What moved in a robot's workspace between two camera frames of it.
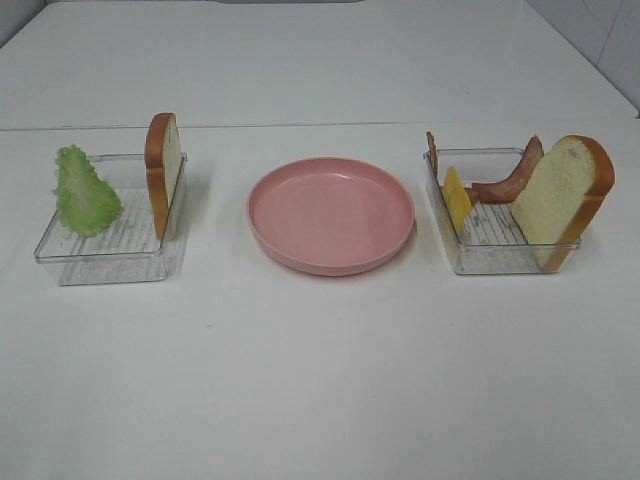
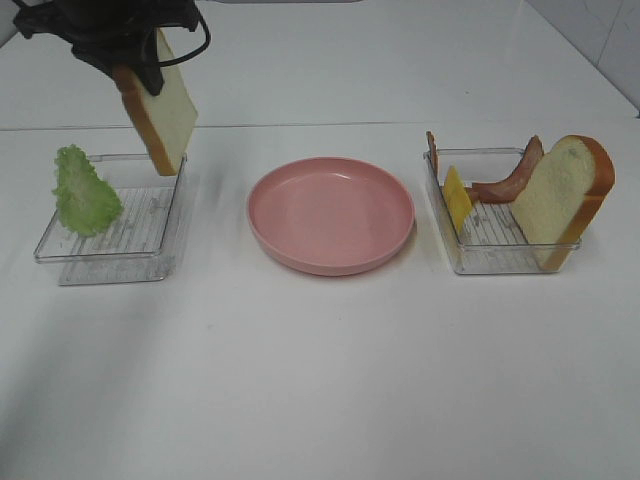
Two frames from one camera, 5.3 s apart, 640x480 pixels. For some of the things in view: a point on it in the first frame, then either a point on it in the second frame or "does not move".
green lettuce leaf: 86,204 does not move
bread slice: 163,153 → 164,119
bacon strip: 434,153 does not move
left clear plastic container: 129,251 does not move
